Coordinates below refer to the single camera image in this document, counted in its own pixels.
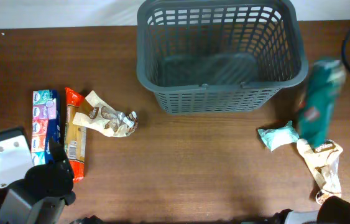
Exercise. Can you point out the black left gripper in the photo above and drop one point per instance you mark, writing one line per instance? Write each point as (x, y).
(59, 165)

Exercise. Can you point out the orange spaghetti packet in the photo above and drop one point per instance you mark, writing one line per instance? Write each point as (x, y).
(75, 135)

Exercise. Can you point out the Kleenex tissue multipack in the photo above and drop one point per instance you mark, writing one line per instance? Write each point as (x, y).
(45, 124)

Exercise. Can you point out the beige brown snack bag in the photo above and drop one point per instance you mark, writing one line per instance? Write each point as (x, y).
(94, 113)

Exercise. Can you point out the mint green wipes pack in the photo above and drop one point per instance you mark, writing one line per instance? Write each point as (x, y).
(274, 138)

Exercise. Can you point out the beige Pantree snack bag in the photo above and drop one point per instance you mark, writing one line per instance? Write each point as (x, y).
(322, 162)

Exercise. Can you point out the green snack bag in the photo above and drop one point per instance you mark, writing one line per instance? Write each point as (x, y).
(323, 88)

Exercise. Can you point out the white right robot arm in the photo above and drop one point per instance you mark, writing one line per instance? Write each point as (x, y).
(333, 211)

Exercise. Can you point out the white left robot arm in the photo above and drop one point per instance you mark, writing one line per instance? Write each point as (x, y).
(47, 210)

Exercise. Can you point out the grey plastic laundry basket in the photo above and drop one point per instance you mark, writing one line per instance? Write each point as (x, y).
(218, 56)

